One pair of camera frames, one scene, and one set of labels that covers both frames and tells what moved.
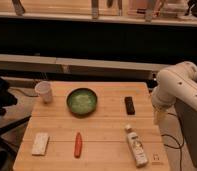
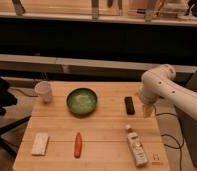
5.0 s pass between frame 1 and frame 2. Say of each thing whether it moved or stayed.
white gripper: moved
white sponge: stayed
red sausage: stayed
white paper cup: stayed
